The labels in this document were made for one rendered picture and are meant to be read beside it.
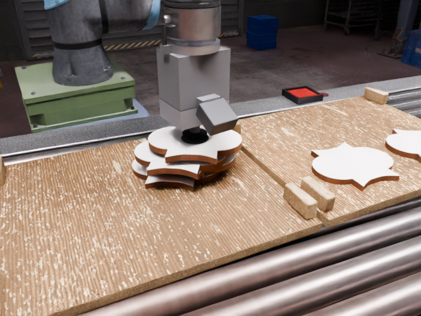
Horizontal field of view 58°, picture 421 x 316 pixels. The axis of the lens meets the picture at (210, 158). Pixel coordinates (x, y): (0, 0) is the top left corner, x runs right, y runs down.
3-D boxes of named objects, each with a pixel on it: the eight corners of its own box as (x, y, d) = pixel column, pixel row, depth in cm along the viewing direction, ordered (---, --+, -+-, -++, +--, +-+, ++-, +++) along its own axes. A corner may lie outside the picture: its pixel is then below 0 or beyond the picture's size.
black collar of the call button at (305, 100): (281, 94, 101) (282, 88, 100) (306, 91, 103) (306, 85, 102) (297, 105, 94) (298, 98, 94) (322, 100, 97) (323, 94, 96)
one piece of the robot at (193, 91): (195, 36, 43) (197, 162, 51) (256, 27, 47) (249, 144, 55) (148, 20, 51) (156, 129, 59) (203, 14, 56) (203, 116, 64)
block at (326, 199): (297, 192, 58) (299, 177, 56) (307, 189, 58) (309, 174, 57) (324, 215, 53) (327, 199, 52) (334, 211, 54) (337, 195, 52)
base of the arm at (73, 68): (47, 73, 101) (37, 36, 96) (101, 63, 109) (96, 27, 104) (62, 90, 91) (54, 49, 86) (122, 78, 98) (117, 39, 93)
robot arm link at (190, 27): (232, 5, 49) (177, 11, 45) (231, 42, 51) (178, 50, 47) (200, -1, 54) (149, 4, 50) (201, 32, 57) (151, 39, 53)
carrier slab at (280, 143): (217, 130, 80) (217, 123, 80) (363, 100, 95) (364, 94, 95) (327, 228, 53) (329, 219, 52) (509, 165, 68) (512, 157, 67)
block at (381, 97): (363, 97, 93) (364, 86, 92) (368, 96, 94) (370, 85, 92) (381, 105, 88) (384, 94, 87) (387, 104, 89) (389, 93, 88)
